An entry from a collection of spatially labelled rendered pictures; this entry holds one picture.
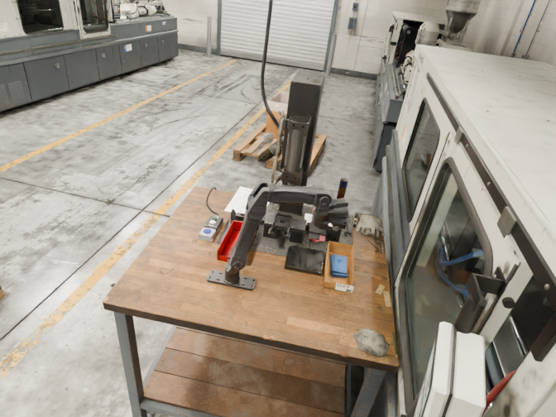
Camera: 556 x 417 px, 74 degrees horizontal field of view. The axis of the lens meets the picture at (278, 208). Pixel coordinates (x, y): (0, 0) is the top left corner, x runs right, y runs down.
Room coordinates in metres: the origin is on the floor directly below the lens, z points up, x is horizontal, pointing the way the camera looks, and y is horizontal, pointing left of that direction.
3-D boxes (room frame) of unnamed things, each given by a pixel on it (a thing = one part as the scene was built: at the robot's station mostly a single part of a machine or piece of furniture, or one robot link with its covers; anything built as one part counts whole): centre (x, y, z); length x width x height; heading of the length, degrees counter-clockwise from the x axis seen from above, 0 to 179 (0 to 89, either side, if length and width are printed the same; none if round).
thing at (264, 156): (1.84, 0.05, 1.25); 0.19 x 0.07 x 0.19; 84
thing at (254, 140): (4.79, 0.03, 0.07); 1.20 x 1.00 x 0.14; 167
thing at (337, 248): (1.32, -0.31, 0.93); 0.25 x 0.13 x 0.08; 174
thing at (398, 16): (8.27, -2.28, 1.24); 2.95 x 0.98 x 0.90; 170
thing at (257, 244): (1.62, -0.08, 0.88); 0.65 x 0.50 x 0.03; 84
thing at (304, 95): (1.68, -0.06, 1.44); 0.17 x 0.13 x 0.42; 174
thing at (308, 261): (1.36, -0.15, 0.91); 0.17 x 0.16 x 0.02; 84
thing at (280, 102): (5.09, 0.00, 0.40); 0.67 x 0.60 x 0.50; 166
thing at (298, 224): (1.55, -0.05, 0.98); 0.20 x 0.10 x 0.01; 84
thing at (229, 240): (1.41, 0.17, 0.93); 0.25 x 0.12 x 0.06; 174
